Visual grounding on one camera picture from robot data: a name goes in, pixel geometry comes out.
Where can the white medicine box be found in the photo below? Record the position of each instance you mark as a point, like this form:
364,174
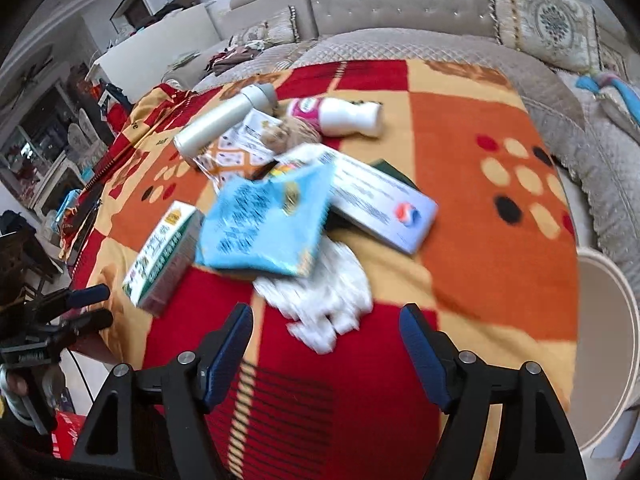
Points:
389,210

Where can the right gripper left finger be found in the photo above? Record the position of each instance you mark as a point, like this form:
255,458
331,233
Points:
151,424

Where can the grey tufted sofa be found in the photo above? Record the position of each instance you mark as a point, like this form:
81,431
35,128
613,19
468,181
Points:
599,155

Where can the small patterned cushion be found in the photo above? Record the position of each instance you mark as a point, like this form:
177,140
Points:
281,28

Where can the small white pink-label bottle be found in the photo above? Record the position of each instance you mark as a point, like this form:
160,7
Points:
337,117

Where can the white thermos bottle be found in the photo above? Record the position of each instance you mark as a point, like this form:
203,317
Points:
205,129

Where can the colorful striped blanket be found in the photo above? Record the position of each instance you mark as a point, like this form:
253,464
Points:
619,100

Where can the dark green paper piece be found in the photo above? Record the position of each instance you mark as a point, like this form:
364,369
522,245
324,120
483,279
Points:
386,168

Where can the pile of clothes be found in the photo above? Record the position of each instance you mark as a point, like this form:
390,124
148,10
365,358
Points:
225,60

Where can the orange white snack wrapper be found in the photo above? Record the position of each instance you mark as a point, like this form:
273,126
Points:
239,152

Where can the white cabinet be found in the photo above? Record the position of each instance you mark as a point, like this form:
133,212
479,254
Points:
138,64

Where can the orange red patterned blanket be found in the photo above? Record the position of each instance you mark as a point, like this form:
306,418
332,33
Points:
497,272

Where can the embroidered cream cushion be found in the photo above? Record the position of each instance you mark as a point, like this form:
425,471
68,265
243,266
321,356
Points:
561,33

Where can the white milk carton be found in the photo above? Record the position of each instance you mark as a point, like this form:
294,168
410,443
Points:
164,257

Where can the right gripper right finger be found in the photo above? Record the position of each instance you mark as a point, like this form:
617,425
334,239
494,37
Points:
535,440

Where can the crumpled white tissue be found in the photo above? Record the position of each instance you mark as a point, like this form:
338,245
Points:
326,304

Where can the blue snack bag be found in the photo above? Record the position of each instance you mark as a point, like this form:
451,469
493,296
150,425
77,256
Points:
269,226

